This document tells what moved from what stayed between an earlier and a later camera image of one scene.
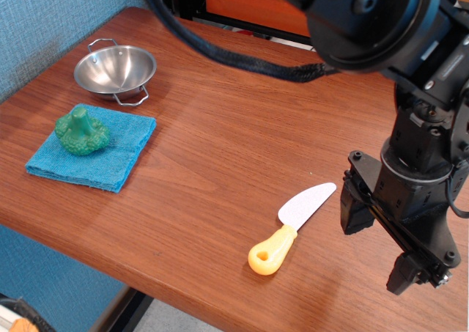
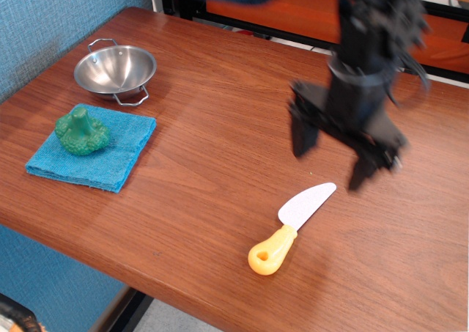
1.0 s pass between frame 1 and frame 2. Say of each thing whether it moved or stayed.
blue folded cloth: stayed
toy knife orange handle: stayed
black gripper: moved
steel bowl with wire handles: stayed
